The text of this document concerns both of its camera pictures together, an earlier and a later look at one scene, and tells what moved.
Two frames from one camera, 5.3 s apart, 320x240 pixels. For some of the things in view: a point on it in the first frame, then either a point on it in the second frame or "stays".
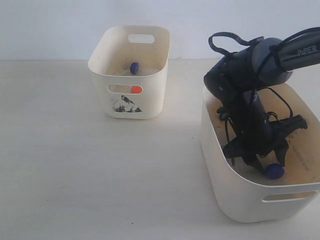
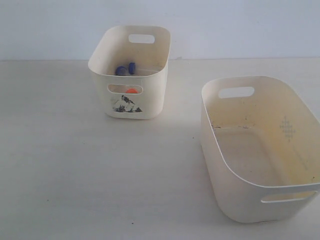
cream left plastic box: [132, 60] stays
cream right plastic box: [244, 193] stays
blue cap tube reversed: [273, 168] -> [121, 71]
